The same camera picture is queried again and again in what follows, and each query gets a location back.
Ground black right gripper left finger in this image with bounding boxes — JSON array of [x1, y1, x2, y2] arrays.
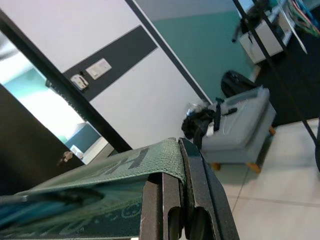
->
[[139, 172, 187, 240]]

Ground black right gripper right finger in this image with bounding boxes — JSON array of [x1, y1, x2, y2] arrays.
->
[[178, 137, 241, 240]]

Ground olive shorts lettered waistband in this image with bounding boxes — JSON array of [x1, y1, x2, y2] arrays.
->
[[0, 138, 187, 238]]

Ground grey ottoman wooden legs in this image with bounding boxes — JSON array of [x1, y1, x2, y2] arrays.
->
[[201, 84, 278, 174]]

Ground black plastic bag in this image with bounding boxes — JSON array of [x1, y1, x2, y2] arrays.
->
[[181, 103, 217, 139]]

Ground teal upholstered bed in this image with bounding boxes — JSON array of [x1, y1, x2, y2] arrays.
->
[[64, 121, 109, 165]]

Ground black round object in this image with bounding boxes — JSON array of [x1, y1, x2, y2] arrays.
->
[[220, 69, 257, 98]]

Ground black door leaf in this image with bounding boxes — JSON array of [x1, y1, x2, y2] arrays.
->
[[0, 84, 85, 197]]

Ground white storage box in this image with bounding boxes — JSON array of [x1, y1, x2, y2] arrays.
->
[[238, 18, 293, 65]]

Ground multicolour striped garment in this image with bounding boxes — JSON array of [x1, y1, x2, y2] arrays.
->
[[287, 0, 320, 38]]

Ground black bag strap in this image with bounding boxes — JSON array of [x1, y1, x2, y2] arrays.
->
[[214, 96, 238, 131]]

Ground silver door handle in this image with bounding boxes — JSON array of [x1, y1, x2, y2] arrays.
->
[[56, 150, 74, 168]]

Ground black clothes rack frame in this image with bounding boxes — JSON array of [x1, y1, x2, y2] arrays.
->
[[231, 0, 320, 173]]

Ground grey wall socket plug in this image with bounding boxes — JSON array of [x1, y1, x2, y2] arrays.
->
[[70, 71, 90, 92]]

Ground white wall switch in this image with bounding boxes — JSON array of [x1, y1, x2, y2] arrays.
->
[[85, 58, 113, 81]]

